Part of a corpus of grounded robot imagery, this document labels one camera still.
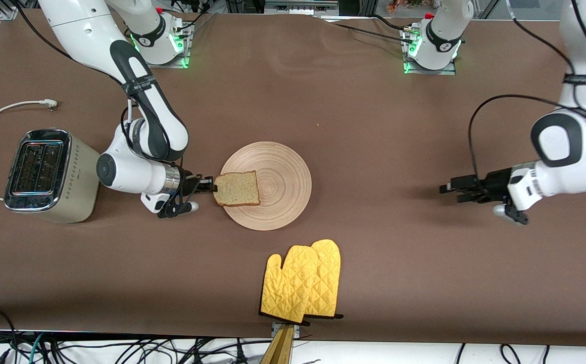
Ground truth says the slice of brown bread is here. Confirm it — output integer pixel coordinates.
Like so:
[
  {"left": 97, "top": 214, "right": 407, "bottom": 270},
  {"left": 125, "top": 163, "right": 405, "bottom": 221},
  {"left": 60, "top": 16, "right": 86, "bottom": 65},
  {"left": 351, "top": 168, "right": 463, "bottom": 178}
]
[{"left": 213, "top": 170, "right": 262, "bottom": 208}]

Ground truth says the round wooden plate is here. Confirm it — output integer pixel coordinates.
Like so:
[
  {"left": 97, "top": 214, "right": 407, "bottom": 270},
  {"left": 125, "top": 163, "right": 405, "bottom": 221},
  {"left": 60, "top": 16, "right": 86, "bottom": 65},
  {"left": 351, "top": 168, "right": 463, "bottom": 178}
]
[{"left": 220, "top": 141, "right": 313, "bottom": 232}]

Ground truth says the cream and chrome toaster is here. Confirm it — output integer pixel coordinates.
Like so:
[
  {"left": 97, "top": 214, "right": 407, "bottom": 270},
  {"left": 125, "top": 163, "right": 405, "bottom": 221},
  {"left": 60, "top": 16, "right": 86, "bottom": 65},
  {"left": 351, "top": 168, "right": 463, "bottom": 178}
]
[{"left": 4, "top": 128, "right": 103, "bottom": 224}]

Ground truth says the brown table cover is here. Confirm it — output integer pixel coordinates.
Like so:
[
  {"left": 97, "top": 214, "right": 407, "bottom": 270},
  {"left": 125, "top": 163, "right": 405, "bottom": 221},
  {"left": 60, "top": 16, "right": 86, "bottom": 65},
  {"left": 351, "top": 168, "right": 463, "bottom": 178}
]
[{"left": 0, "top": 7, "right": 586, "bottom": 347}]

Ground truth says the yellow quilted oven mitt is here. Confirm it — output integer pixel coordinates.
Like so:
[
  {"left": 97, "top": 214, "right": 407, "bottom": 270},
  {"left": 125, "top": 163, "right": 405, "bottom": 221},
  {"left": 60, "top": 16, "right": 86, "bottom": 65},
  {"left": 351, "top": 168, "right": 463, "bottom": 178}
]
[
  {"left": 303, "top": 239, "right": 345, "bottom": 321},
  {"left": 259, "top": 245, "right": 320, "bottom": 325}
]

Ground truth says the wooden beam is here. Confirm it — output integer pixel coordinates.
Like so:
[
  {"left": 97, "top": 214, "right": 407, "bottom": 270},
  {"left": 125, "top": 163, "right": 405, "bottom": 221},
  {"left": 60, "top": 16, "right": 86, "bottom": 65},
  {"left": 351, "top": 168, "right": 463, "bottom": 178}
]
[{"left": 260, "top": 326, "right": 295, "bottom": 364}]

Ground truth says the grey background device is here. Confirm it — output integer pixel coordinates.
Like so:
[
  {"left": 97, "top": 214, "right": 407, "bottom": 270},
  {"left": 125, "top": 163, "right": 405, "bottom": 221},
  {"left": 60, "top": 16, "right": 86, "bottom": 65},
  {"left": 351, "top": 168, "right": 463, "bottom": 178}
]
[{"left": 264, "top": 0, "right": 340, "bottom": 16}]

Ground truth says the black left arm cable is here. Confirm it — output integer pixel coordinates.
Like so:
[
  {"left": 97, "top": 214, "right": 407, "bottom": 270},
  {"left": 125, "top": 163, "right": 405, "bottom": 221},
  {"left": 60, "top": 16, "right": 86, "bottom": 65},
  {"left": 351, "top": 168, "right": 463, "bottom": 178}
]
[{"left": 468, "top": 0, "right": 586, "bottom": 199}]

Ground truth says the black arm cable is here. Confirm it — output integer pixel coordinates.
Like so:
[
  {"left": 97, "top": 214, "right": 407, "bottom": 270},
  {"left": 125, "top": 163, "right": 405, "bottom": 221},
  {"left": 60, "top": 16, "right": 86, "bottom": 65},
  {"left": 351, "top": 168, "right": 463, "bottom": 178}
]
[
  {"left": 12, "top": 0, "right": 144, "bottom": 152},
  {"left": 468, "top": 0, "right": 586, "bottom": 199}
]

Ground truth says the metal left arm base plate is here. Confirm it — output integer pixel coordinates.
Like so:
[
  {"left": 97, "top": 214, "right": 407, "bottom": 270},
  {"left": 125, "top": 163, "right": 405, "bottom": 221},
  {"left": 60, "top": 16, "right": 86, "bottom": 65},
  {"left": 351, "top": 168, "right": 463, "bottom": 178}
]
[{"left": 402, "top": 24, "right": 458, "bottom": 76}]

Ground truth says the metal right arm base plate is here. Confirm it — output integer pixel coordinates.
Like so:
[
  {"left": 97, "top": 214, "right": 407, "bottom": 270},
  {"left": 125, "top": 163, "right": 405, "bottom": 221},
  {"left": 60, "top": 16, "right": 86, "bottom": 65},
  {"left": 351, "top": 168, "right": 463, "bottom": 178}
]
[{"left": 136, "top": 14, "right": 193, "bottom": 69}]

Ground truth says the small metal bracket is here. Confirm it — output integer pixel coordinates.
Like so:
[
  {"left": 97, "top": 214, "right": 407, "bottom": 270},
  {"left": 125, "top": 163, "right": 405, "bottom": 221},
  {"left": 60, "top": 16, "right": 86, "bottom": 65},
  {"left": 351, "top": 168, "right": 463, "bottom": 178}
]
[{"left": 271, "top": 322, "right": 302, "bottom": 340}]

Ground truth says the black base power cable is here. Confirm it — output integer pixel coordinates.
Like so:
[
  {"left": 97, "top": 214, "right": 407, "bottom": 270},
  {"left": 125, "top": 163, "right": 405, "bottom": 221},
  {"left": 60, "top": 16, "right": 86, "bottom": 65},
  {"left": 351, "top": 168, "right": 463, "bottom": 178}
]
[{"left": 321, "top": 14, "right": 416, "bottom": 45}]

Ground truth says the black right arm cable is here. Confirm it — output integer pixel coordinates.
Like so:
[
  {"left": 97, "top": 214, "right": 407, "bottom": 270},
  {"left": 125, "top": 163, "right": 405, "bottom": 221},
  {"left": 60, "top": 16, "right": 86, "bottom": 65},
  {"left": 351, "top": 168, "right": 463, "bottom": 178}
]
[{"left": 12, "top": 0, "right": 144, "bottom": 152}]

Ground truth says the teal floor cable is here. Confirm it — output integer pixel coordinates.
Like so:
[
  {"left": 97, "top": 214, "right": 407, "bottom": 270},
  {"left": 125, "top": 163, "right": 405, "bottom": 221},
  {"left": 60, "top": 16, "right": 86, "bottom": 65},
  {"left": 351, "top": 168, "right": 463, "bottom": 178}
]
[{"left": 26, "top": 333, "right": 46, "bottom": 363}]

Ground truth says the aluminium frame corner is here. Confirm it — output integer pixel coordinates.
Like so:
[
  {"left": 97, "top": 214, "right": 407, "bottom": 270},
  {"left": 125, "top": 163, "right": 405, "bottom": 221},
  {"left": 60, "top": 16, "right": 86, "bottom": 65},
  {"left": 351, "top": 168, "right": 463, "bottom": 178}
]
[{"left": 0, "top": 0, "right": 20, "bottom": 22}]

